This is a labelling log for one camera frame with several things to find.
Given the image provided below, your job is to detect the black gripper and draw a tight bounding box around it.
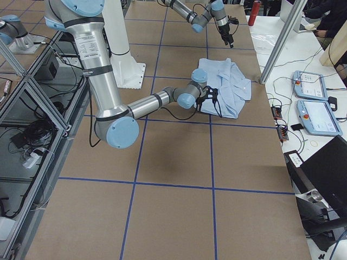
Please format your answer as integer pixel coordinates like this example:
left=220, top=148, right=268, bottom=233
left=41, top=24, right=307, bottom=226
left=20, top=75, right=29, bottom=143
left=217, top=16, right=239, bottom=48
left=196, top=86, right=218, bottom=112

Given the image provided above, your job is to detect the light blue button shirt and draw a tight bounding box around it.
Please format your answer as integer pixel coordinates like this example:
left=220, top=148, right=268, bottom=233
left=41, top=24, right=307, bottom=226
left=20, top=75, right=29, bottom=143
left=198, top=58, right=252, bottom=119

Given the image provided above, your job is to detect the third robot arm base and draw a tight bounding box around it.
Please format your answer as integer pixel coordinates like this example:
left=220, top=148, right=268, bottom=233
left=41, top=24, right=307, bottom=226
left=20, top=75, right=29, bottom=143
left=1, top=15, right=46, bottom=54

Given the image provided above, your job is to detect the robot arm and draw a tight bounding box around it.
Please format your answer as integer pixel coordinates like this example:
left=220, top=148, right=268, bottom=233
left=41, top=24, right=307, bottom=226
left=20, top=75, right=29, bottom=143
left=45, top=1, right=213, bottom=149
left=158, top=0, right=239, bottom=48

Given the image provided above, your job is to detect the red cylinder bottle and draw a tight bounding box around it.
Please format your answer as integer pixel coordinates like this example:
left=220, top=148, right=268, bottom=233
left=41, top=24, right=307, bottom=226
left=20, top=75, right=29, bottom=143
left=248, top=0, right=261, bottom=27

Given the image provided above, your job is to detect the orange black adapter box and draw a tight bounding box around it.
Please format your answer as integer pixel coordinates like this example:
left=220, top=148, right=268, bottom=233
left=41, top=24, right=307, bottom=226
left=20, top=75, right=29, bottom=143
left=271, top=106, right=282, bottom=120

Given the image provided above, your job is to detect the upper blue teach pendant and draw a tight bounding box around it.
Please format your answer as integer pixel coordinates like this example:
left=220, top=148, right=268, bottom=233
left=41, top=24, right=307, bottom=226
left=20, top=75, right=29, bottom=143
left=293, top=70, right=328, bottom=101

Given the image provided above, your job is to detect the blue teach pendant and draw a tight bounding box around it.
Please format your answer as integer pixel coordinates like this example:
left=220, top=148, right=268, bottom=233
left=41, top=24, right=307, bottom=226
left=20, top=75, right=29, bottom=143
left=293, top=70, right=328, bottom=101
left=297, top=99, right=343, bottom=137

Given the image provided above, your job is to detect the lower blue teach pendant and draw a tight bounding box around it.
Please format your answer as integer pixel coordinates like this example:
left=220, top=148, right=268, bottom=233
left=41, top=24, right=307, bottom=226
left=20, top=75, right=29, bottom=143
left=297, top=99, right=343, bottom=137

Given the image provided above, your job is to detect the black monitor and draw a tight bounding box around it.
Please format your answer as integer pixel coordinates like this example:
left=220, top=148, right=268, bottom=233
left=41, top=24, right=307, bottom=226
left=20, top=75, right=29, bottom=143
left=301, top=135, right=346, bottom=217

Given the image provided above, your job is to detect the grey control box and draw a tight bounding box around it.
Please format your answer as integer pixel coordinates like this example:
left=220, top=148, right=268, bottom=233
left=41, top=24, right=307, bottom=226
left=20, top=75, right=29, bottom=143
left=34, top=53, right=59, bottom=81

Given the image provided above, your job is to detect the white power strip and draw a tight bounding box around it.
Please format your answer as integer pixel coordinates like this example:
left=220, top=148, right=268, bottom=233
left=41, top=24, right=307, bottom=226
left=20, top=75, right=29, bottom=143
left=22, top=152, right=40, bottom=168

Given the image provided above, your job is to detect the white camera mast base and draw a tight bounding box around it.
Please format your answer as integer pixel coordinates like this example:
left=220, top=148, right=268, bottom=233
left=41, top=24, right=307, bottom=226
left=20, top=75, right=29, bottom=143
left=102, top=0, right=146, bottom=89

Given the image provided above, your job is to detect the aluminium frame post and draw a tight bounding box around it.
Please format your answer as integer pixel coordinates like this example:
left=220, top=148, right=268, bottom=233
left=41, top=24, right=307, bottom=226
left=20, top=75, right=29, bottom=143
left=259, top=1, right=307, bottom=85

